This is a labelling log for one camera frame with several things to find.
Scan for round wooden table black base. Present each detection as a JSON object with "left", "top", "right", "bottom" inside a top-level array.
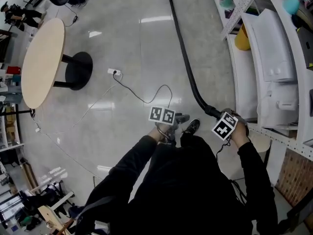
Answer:
[{"left": 21, "top": 18, "right": 93, "bottom": 109}]

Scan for teal plush toy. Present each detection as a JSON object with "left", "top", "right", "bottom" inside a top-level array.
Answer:
[{"left": 217, "top": 0, "right": 236, "bottom": 10}]

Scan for purple bag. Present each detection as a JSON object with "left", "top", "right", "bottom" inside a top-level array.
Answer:
[{"left": 224, "top": 8, "right": 237, "bottom": 20}]

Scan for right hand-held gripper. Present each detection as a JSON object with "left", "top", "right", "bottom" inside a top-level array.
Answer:
[{"left": 211, "top": 108, "right": 250, "bottom": 141}]

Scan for person's right black shoe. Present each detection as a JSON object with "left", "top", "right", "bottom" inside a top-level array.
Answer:
[{"left": 182, "top": 118, "right": 201, "bottom": 135}]

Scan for person's right hand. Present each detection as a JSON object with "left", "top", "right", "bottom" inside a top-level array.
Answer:
[{"left": 230, "top": 123, "right": 248, "bottom": 145}]

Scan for teal round toy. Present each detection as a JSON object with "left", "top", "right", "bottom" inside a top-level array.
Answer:
[{"left": 282, "top": 0, "right": 311, "bottom": 16}]

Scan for black vacuum hose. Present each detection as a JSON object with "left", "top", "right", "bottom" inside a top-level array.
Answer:
[{"left": 164, "top": 0, "right": 224, "bottom": 119}]

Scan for person's black clothed body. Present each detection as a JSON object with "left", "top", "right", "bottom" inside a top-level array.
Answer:
[{"left": 117, "top": 130, "right": 252, "bottom": 235}]

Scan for white curved shelving unit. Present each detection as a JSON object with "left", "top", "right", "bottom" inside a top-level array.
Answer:
[{"left": 207, "top": 0, "right": 313, "bottom": 161}]

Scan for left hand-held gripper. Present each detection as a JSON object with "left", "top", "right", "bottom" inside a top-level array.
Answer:
[{"left": 148, "top": 106, "right": 191, "bottom": 144}]

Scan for white storage shelving unit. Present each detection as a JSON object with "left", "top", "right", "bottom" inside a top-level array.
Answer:
[{"left": 0, "top": 82, "right": 25, "bottom": 154}]

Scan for person's left forearm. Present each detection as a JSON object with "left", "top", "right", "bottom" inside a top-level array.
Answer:
[{"left": 84, "top": 125, "right": 170, "bottom": 210}]

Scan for beige round stool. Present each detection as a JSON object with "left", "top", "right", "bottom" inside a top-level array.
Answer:
[{"left": 251, "top": 134, "right": 272, "bottom": 167}]

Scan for black adapter cable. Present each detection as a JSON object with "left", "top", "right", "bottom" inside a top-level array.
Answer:
[{"left": 64, "top": 5, "right": 79, "bottom": 27}]

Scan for person's right forearm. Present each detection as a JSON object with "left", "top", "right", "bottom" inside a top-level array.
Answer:
[{"left": 236, "top": 141, "right": 278, "bottom": 205}]

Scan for dark wooden staircase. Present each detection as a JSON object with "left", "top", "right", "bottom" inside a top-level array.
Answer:
[{"left": 0, "top": 29, "right": 13, "bottom": 63}]

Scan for black power cable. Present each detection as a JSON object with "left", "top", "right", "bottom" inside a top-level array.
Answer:
[{"left": 112, "top": 71, "right": 173, "bottom": 110}]

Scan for yellow bin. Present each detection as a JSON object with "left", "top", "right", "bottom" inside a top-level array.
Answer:
[{"left": 234, "top": 24, "right": 252, "bottom": 51}]

